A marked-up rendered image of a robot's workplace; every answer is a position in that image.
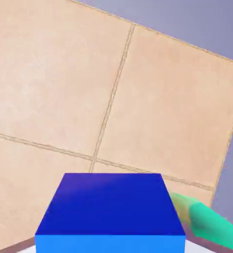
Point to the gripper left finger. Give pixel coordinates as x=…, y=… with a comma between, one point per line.
x=19, y=249

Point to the small blue cube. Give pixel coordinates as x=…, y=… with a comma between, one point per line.
x=110, y=213

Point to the large green box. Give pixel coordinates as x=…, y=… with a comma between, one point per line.
x=213, y=227

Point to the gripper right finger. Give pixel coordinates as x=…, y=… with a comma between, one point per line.
x=197, y=248

